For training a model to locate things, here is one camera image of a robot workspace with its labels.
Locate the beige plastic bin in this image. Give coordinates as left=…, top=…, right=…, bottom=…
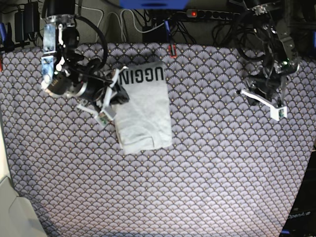
left=0, top=177, right=46, bottom=237

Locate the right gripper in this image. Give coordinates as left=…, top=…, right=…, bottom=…
left=77, top=66, right=129, bottom=127

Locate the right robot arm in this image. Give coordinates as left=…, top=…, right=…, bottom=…
left=41, top=0, right=129, bottom=127

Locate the white cable on floor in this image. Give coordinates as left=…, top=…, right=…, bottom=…
left=70, top=0, right=166, bottom=42

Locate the black power adapter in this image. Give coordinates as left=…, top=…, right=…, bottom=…
left=14, top=1, right=40, bottom=43

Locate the blue box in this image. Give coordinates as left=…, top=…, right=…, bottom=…
left=119, top=0, right=189, bottom=9

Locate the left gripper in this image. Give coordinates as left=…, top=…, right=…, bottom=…
left=236, top=74, right=288, bottom=121

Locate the black power strip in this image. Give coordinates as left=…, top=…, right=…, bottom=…
left=186, top=9, right=240, bottom=21

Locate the red black table clamp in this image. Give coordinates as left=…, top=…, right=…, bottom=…
left=168, top=44, right=177, bottom=58

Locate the light grey T-shirt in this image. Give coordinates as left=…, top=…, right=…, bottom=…
left=113, top=61, right=172, bottom=155

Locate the fan patterned tablecloth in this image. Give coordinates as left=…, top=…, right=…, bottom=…
left=0, top=43, right=316, bottom=237

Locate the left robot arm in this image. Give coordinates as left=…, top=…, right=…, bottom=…
left=232, top=0, right=299, bottom=121

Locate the black OpenArm case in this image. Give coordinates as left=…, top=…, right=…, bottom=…
left=280, top=151, right=316, bottom=237

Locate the black box on floor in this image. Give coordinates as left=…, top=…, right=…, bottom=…
left=142, top=25, right=168, bottom=43

